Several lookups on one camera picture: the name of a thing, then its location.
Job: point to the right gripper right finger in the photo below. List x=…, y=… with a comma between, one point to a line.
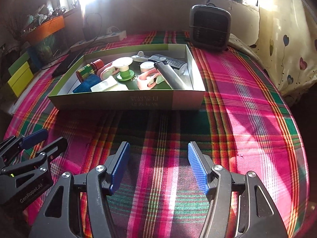
x=256, y=213

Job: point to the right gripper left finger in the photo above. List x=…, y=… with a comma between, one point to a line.
x=60, y=214

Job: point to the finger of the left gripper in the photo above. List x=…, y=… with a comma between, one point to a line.
x=27, y=139
x=46, y=155

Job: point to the blue small cup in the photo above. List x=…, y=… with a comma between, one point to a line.
x=87, y=84

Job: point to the red-capped brown pill bottle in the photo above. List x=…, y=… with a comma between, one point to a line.
x=84, y=72

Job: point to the white small tray piece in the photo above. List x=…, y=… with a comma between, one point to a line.
x=110, y=82

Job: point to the pink white clip toy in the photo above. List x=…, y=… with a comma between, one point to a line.
x=107, y=71

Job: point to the green spool white top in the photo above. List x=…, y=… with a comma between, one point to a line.
x=123, y=65

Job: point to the white cylindrical small jar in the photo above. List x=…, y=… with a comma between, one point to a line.
x=146, y=66

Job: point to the black bike light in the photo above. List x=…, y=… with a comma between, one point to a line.
x=178, y=66

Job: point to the white round panda gadget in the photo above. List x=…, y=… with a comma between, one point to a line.
x=140, y=57

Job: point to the yellow green boxes stack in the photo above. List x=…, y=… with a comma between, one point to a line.
x=20, y=75

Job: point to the black smartphone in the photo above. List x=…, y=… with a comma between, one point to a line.
x=68, y=62

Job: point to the orange plastic bin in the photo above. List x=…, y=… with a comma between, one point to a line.
x=44, y=30

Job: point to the green and white cardboard tray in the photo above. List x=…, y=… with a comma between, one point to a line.
x=161, y=97

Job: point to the white power strip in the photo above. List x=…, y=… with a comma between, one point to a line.
x=113, y=37

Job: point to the heart pattern curtain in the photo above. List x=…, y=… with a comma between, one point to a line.
x=285, y=47

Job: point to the small grey space heater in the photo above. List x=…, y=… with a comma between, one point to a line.
x=209, y=27

